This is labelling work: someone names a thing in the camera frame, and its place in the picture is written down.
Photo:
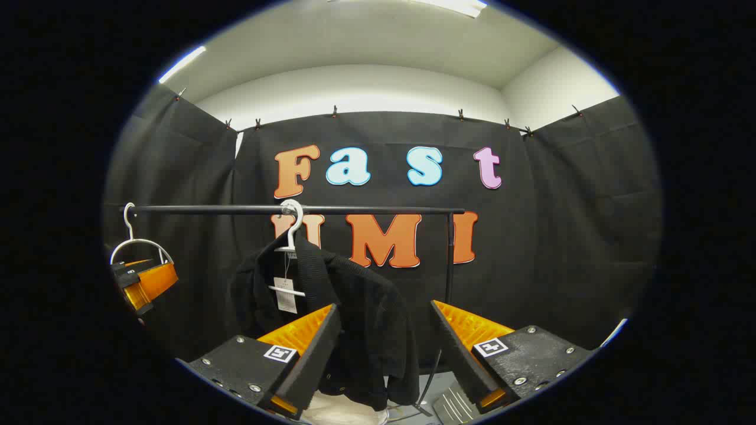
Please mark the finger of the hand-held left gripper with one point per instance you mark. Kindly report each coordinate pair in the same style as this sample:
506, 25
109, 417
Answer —
158, 280
127, 273

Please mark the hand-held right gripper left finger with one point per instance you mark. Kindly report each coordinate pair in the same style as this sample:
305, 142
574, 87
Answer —
313, 360

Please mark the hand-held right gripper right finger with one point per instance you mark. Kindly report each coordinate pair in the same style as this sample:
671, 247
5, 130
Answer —
463, 360

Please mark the white laundry hamper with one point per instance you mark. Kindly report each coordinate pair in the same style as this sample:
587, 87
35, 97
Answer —
342, 410

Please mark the black knitted jacket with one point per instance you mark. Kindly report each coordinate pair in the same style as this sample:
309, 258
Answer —
366, 319

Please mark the white clothes hanger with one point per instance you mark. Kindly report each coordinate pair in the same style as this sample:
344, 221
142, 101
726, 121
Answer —
137, 240
293, 227

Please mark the black clothes rack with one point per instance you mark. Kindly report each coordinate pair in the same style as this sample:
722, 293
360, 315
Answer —
366, 209

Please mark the grey grooved panel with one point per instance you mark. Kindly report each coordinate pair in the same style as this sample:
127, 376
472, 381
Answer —
455, 407

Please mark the white paper price tag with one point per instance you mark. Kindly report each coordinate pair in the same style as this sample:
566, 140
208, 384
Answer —
286, 298

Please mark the black backdrop cloth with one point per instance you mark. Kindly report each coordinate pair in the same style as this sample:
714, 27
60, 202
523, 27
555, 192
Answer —
561, 236

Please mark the row of black cloth clips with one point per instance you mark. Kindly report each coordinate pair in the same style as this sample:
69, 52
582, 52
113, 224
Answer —
334, 111

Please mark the ceiling light strip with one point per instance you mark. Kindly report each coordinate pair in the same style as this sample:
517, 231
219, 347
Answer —
455, 6

